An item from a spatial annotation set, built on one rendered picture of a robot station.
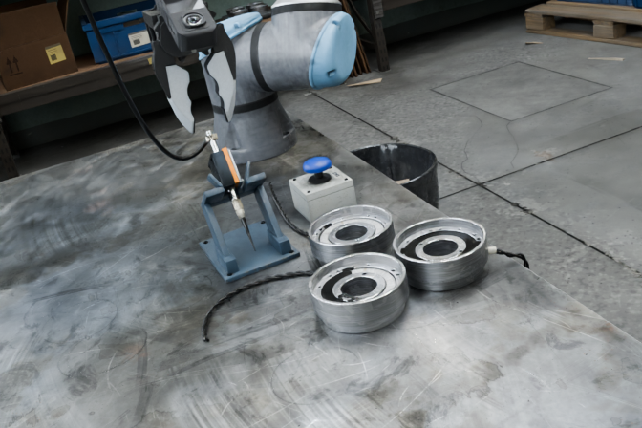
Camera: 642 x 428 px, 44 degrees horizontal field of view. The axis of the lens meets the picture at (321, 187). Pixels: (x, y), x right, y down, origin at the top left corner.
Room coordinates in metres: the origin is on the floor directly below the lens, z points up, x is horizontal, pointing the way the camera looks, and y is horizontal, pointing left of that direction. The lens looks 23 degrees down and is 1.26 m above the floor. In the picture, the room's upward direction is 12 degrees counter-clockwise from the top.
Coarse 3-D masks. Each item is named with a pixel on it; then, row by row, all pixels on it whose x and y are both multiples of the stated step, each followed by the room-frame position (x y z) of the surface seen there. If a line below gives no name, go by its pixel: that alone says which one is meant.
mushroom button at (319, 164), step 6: (306, 162) 1.01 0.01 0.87; (312, 162) 1.01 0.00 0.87; (318, 162) 1.00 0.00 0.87; (324, 162) 1.00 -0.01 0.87; (330, 162) 1.01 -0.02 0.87; (306, 168) 1.00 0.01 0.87; (312, 168) 0.99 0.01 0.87; (318, 168) 0.99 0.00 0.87; (324, 168) 0.99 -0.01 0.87; (318, 174) 1.01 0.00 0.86
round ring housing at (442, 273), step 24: (408, 240) 0.81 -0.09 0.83; (432, 240) 0.80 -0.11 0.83; (456, 240) 0.79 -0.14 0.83; (480, 240) 0.78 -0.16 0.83; (408, 264) 0.75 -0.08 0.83; (432, 264) 0.73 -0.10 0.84; (456, 264) 0.73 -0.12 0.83; (480, 264) 0.74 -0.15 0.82; (432, 288) 0.74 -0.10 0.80; (456, 288) 0.74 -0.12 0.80
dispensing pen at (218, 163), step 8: (208, 136) 0.97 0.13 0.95; (216, 136) 0.97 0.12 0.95; (216, 144) 0.97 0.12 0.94; (216, 152) 0.94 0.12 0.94; (216, 160) 0.93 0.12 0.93; (224, 160) 0.94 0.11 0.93; (216, 168) 0.93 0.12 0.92; (224, 168) 0.93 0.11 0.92; (216, 176) 0.94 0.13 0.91; (224, 176) 0.92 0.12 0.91; (232, 176) 0.92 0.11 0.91; (224, 184) 0.92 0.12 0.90; (232, 184) 0.92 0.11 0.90; (232, 192) 0.93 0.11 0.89; (232, 200) 0.92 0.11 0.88; (240, 200) 0.92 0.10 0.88; (240, 208) 0.92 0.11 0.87; (240, 216) 0.91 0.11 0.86; (248, 232) 0.90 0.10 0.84
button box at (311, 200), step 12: (336, 168) 1.04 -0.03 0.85; (300, 180) 1.03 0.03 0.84; (312, 180) 1.01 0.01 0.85; (324, 180) 1.00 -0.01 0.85; (336, 180) 1.00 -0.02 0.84; (348, 180) 0.99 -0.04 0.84; (300, 192) 0.99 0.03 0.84; (312, 192) 0.97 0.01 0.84; (324, 192) 0.98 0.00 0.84; (336, 192) 0.98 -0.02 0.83; (348, 192) 0.99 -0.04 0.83; (300, 204) 1.00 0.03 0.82; (312, 204) 0.97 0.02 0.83; (324, 204) 0.98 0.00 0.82; (336, 204) 0.98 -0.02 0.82; (348, 204) 0.99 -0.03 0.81; (312, 216) 0.97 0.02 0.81
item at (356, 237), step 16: (352, 208) 0.91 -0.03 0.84; (368, 208) 0.90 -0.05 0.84; (320, 224) 0.90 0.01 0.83; (352, 224) 0.89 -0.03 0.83; (368, 224) 0.88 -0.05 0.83; (384, 224) 0.87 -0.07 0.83; (336, 240) 0.85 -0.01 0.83; (352, 240) 0.84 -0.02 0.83; (368, 240) 0.81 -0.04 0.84; (384, 240) 0.83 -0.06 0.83; (320, 256) 0.83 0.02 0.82; (336, 256) 0.82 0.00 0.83
